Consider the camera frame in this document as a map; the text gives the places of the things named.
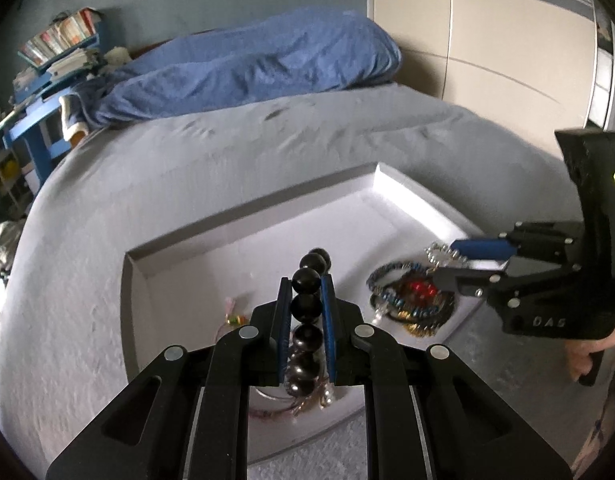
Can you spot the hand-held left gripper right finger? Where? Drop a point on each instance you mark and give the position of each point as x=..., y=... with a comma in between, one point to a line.
x=328, y=320

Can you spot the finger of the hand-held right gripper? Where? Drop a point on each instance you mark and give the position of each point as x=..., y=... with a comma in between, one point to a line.
x=467, y=280
x=485, y=249

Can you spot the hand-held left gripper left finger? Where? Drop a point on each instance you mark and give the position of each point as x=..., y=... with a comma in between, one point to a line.
x=286, y=320

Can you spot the grey shallow cardboard box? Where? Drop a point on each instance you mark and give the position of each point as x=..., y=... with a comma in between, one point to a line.
x=212, y=260

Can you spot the red and gold jewelry piece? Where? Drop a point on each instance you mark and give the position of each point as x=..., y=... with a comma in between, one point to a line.
x=421, y=289

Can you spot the person's right hand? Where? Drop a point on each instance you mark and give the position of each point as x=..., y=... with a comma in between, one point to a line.
x=577, y=355

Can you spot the patterned clothing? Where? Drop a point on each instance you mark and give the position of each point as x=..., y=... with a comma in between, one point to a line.
x=600, y=430

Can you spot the beige wardrobe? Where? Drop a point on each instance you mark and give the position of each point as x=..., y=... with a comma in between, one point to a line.
x=487, y=25

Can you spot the blue duvet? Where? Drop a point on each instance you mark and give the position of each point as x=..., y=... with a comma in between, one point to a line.
x=247, y=70

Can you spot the white shoe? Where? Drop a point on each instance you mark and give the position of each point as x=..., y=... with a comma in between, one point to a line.
x=2, y=250

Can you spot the blue wooden shelf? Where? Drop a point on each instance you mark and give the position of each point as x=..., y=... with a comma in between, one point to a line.
x=32, y=130

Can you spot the row of books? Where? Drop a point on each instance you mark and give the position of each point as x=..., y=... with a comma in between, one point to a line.
x=57, y=37

